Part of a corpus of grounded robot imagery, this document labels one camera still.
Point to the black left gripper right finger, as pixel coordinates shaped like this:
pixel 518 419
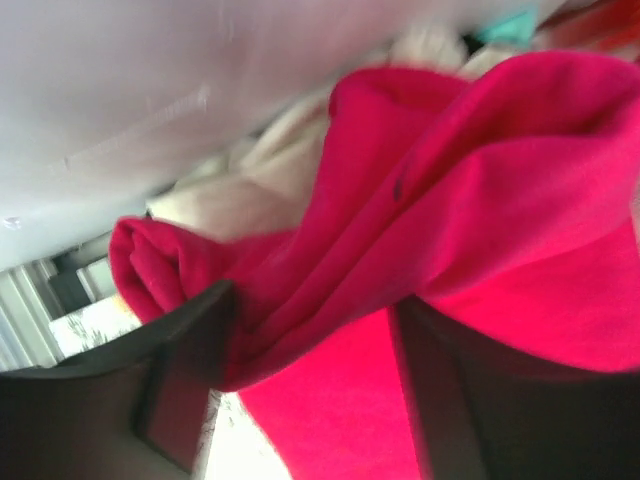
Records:
pixel 479 409

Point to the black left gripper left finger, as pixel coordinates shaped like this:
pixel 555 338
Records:
pixel 133 408

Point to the crimson red t shirt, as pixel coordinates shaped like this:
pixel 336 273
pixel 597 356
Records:
pixel 504 202

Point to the red plastic tray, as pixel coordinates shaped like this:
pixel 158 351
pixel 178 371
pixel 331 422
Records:
pixel 606 27

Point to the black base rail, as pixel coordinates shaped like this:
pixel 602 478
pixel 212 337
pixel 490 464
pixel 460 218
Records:
pixel 83 276

